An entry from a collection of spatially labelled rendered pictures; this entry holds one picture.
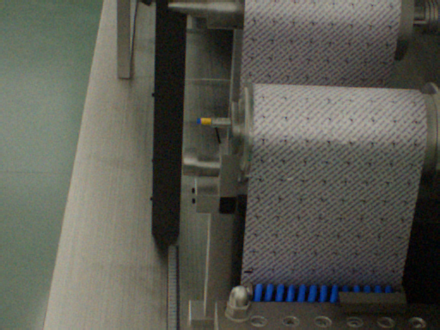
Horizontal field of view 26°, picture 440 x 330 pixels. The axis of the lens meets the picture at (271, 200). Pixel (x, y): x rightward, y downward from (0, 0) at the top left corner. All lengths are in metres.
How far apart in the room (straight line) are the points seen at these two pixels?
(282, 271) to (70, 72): 3.37
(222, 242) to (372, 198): 0.25
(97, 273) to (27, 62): 3.21
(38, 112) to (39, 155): 0.40
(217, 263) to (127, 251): 0.27
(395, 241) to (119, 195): 0.66
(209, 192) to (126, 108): 0.83
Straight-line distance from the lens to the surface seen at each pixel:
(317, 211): 1.33
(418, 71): 1.72
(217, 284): 1.48
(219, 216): 1.41
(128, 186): 1.87
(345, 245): 1.36
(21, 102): 4.36
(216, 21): 1.50
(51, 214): 3.52
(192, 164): 1.37
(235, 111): 1.29
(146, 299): 1.57
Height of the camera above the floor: 1.83
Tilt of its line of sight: 30 degrees down
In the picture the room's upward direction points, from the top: 5 degrees clockwise
